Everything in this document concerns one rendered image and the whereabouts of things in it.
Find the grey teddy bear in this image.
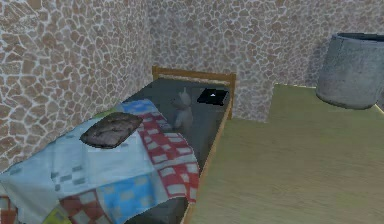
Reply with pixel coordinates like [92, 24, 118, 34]
[170, 87, 195, 135]

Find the wooden bed with dark mattress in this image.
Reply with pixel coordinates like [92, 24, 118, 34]
[0, 65, 237, 224]

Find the black laptop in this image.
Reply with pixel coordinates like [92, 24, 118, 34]
[196, 87, 230, 107]

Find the checked patchwork blanket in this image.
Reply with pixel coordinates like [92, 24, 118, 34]
[0, 98, 201, 224]

